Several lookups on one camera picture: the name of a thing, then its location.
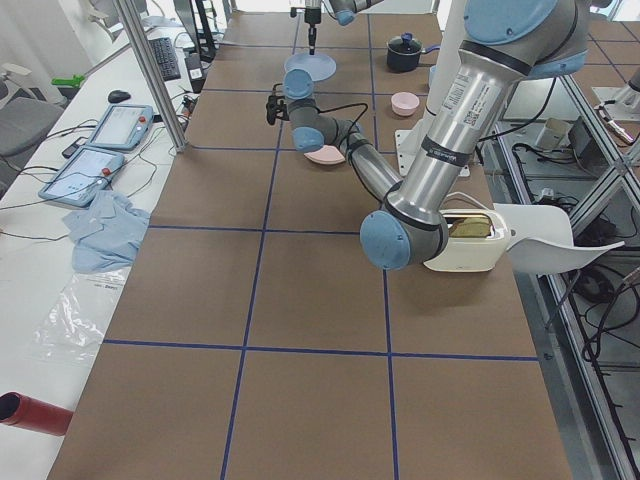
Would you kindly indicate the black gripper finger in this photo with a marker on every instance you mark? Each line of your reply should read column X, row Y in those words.
column 312, row 38

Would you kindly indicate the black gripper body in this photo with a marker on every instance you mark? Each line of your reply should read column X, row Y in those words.
column 312, row 20
column 278, row 108

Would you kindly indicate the light blue plate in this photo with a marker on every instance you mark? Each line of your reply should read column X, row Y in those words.
column 319, row 66

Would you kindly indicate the pink plate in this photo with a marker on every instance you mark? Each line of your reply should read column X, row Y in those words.
column 327, row 155

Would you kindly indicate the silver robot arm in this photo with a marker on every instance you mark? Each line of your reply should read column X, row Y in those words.
column 487, row 48
column 344, row 12

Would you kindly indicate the dark blue pot with lid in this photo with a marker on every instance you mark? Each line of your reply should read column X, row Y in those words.
column 405, row 51

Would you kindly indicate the pink bowl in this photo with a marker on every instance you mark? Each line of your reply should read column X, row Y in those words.
column 404, row 104

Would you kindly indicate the black keyboard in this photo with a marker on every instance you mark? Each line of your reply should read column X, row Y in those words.
column 165, row 57

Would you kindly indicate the upper teach pendant tablet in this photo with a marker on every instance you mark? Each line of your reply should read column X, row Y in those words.
column 122, row 127

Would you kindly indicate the teach pendant tablet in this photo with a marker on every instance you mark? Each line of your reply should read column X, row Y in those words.
column 122, row 127
column 89, row 170

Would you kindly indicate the black computer mouse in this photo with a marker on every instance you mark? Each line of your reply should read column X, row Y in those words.
column 118, row 96

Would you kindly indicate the lower teach pendant tablet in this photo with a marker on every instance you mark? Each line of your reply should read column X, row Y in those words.
column 89, row 170

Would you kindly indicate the light blue cloth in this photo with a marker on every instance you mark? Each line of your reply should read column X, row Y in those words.
column 107, row 235

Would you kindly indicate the bread slice in toaster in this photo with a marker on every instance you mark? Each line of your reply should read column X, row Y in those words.
column 471, row 227

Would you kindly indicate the cream toaster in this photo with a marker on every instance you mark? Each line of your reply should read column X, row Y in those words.
column 471, row 254

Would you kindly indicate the white plastic chair shell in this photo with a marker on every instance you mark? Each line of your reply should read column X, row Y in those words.
column 542, row 240

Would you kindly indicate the clear plastic bag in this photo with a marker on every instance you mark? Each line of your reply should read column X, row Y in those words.
column 75, row 327

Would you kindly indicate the red cylinder tube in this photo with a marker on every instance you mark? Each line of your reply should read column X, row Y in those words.
column 21, row 411

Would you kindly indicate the aluminium frame post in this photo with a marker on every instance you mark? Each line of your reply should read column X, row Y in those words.
column 142, row 50

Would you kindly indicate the green handled grabber stick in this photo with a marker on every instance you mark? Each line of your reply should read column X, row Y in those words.
column 75, row 81

